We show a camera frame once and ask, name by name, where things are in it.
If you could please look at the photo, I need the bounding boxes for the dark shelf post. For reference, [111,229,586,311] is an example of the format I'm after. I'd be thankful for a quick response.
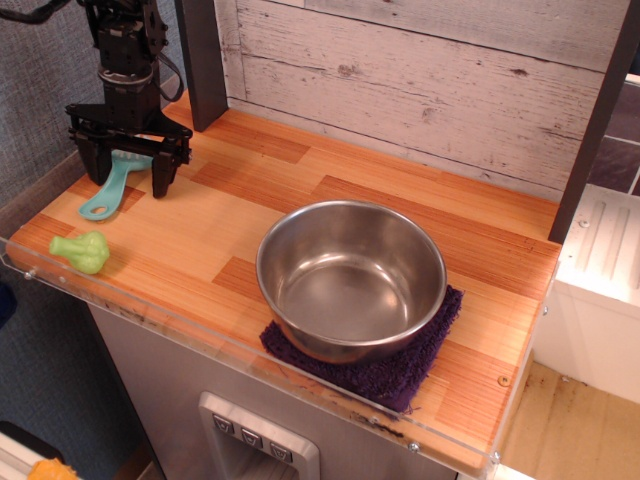
[175,0,228,132]
[548,0,639,244]

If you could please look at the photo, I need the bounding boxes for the white ridged appliance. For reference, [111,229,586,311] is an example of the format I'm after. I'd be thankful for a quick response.
[533,185,639,402]

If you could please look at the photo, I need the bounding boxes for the dark right shelf post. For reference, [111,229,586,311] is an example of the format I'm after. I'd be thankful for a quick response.
[548,0,639,244]

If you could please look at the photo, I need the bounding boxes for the green toy broccoli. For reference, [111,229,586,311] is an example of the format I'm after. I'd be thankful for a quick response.
[49,231,110,275]

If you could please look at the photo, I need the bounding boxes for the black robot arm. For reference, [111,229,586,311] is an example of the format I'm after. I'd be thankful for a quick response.
[66,1,193,198]

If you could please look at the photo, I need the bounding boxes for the purple cloth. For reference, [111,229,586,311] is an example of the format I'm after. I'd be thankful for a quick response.
[260,286,464,413]

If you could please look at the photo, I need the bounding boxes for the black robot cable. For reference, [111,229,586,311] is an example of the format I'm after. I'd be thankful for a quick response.
[0,0,184,104]

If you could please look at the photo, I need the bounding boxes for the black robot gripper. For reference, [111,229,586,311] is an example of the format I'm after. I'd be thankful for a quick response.
[66,74,193,198]

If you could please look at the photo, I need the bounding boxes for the orange object bottom left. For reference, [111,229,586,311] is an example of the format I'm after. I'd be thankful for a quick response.
[27,458,79,480]

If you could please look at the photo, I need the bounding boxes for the silver button panel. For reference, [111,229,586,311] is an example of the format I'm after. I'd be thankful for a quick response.
[199,392,321,479]

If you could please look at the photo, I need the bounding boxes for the grey toy kitchen cabinet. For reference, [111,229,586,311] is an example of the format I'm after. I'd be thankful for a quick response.
[91,307,457,479]

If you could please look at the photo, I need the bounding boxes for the teal dish brush white bristles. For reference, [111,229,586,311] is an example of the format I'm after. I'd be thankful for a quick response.
[78,150,153,221]

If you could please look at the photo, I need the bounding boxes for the stainless steel pot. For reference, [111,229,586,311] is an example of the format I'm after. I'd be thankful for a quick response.
[255,200,448,364]

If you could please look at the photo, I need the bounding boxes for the dark left shelf post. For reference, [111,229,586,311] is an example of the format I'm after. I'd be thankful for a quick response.
[175,0,228,132]

